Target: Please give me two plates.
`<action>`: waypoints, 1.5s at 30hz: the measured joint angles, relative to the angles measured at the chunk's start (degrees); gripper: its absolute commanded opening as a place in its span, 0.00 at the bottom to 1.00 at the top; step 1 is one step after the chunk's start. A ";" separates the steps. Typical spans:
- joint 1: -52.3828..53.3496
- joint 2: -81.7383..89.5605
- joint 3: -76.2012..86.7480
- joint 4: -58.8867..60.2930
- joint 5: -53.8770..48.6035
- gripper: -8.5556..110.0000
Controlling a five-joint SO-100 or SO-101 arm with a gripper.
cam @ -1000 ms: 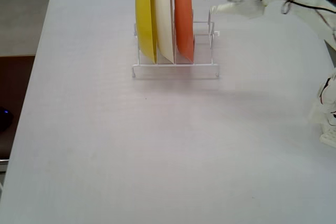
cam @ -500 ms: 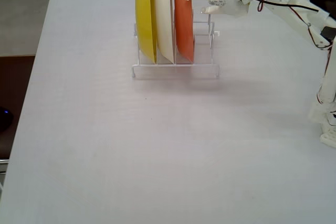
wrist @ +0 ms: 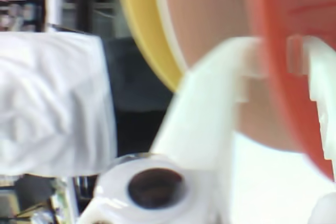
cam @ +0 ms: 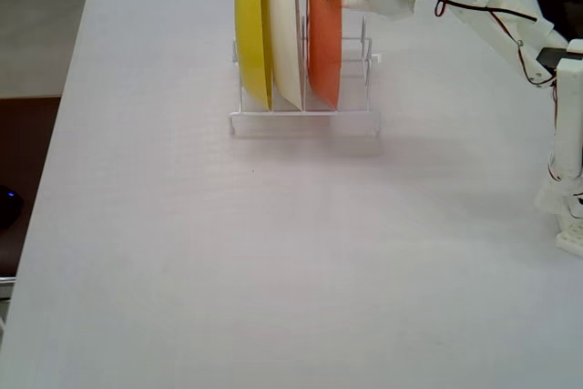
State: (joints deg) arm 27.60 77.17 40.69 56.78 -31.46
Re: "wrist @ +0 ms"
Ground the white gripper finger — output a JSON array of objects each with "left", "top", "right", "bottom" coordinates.
[
  {"left": 78, "top": 36, "right": 266, "bottom": 224},
  {"left": 287, "top": 35, "right": 336, "bottom": 180}
]

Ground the person in white shirt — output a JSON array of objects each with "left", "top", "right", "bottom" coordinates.
[{"left": 0, "top": 31, "right": 116, "bottom": 177}]

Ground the cream plate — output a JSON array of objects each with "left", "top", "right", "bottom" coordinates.
[{"left": 153, "top": 0, "right": 302, "bottom": 154}]

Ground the yellow plate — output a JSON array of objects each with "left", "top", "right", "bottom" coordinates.
[{"left": 115, "top": 0, "right": 184, "bottom": 93}]

